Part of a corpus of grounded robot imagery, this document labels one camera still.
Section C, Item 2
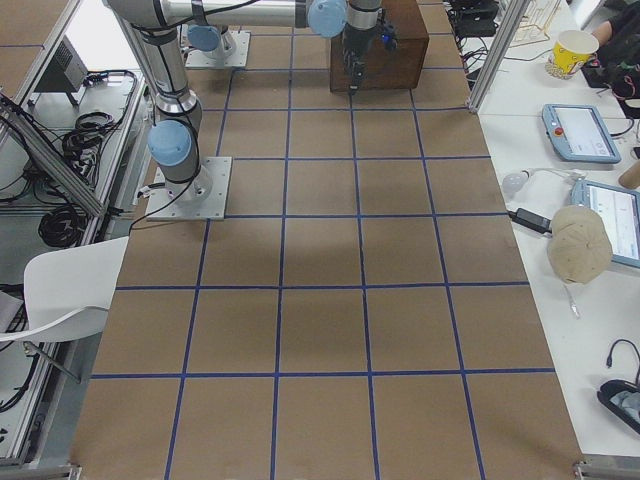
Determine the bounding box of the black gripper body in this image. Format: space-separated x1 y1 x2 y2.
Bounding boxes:
343 20 395 56

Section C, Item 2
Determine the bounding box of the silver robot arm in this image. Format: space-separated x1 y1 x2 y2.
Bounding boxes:
107 1 397 221
187 25 236 59

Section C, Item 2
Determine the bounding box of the dark wooden drawer cabinet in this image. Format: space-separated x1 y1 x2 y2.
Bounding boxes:
329 1 429 94

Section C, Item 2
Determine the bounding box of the white light bulb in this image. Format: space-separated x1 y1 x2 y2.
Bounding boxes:
501 170 532 197

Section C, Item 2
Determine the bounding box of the yellow popcorn paper cup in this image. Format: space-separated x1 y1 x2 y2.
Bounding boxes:
545 30 599 80

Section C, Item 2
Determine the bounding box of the black power adapter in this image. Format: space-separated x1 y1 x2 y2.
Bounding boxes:
508 208 552 234

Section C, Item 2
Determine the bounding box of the blue teach pendant far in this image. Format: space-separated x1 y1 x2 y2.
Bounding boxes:
541 104 621 164

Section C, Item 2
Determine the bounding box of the blue teach pendant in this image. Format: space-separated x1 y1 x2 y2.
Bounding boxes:
570 179 639 268
541 104 621 164

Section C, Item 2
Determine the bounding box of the beige baseball cap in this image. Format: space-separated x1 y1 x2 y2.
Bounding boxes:
547 205 613 284

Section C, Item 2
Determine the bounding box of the blue teach pendant near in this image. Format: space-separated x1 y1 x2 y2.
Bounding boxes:
570 179 639 268

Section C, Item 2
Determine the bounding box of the white plastic chair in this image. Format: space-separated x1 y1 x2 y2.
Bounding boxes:
1 236 129 343

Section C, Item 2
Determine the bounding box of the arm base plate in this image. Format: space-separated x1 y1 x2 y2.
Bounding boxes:
145 157 232 221
181 30 251 70

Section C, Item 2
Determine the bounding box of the gold wire rack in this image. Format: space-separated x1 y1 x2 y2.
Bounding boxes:
511 0 562 47

